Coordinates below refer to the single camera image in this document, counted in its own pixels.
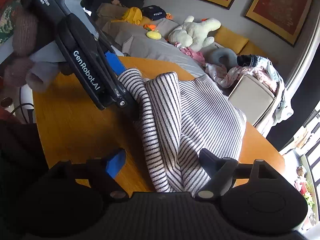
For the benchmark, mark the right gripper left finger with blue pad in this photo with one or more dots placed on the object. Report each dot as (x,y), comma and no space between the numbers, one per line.
(102,173)

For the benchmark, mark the gloved left hand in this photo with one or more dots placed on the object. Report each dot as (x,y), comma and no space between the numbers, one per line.
(22,70)

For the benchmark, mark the dark navy cap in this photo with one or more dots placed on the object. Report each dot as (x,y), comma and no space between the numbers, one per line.
(153,12)

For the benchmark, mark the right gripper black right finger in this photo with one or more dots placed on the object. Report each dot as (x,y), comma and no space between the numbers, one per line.
(220,171)

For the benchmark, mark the red framed wall picture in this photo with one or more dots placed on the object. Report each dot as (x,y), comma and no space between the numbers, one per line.
(284,18)

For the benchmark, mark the striped grey knit sweater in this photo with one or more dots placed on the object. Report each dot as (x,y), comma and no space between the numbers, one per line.
(177,119)

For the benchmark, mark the yellow plush lemon toy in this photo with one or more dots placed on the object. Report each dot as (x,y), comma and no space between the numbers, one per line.
(154,35)

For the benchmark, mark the yellow cushion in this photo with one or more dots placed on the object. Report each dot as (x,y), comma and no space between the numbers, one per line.
(230,39)

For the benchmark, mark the pink cloth on sofa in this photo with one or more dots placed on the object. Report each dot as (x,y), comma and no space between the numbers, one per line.
(197,56)

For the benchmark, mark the clothes pile on sofa arm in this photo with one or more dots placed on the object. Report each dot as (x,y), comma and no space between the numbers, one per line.
(257,89)

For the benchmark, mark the white plush rabbit toy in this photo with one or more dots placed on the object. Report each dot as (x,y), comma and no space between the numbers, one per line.
(194,35)

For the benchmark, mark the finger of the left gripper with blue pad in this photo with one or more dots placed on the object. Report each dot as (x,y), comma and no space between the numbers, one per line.
(115,63)

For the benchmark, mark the grey neck pillow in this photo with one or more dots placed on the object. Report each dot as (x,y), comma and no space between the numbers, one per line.
(223,57)

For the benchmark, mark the grey covered sofa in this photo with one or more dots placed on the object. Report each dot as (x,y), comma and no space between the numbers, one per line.
(128,28)

